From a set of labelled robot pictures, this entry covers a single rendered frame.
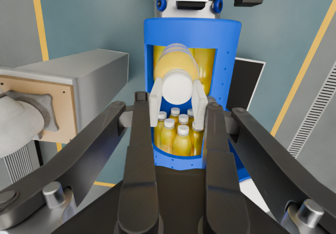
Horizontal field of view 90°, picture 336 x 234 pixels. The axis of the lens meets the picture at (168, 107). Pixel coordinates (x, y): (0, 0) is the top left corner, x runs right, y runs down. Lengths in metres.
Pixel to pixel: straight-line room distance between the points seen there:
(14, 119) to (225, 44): 0.70
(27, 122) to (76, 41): 1.24
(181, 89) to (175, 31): 0.25
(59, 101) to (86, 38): 1.10
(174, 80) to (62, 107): 0.70
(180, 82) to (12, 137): 0.63
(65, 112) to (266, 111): 1.85
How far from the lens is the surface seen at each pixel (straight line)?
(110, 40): 1.77
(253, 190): 1.05
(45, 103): 0.85
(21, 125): 0.77
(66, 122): 0.88
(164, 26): 0.45
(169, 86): 0.20
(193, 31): 0.43
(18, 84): 0.91
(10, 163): 2.36
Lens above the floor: 1.66
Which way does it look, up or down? 66 degrees down
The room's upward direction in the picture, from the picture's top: 175 degrees counter-clockwise
